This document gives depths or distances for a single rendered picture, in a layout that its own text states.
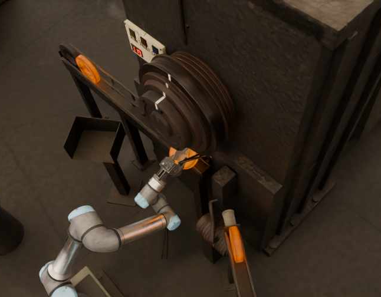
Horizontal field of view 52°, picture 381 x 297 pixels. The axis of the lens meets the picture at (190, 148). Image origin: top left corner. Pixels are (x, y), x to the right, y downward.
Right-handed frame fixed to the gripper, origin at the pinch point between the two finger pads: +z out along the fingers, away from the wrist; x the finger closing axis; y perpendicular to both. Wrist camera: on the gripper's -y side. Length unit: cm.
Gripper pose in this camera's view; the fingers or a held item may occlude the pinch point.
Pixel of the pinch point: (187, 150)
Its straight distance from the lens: 195.3
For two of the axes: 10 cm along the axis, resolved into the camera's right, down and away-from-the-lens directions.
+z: 6.5, -7.6, 0.0
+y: -3.2, -2.7, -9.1
